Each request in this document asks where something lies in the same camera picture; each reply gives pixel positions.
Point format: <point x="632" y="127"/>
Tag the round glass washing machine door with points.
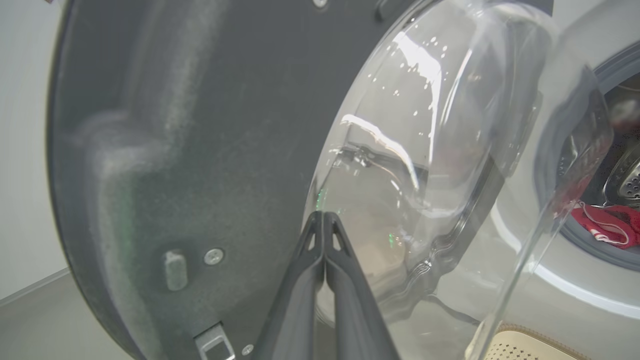
<point x="225" y="150"/>

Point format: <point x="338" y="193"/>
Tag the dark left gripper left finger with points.
<point x="295" y="310"/>

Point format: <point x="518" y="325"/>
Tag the white washing machine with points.
<point x="590" y="300"/>

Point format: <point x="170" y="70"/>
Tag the red garment with white stripes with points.
<point x="607" y="222"/>

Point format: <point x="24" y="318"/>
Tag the cream perforated laundry basket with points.
<point x="530" y="347"/>

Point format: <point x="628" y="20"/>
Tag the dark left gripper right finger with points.
<point x="357" y="320"/>

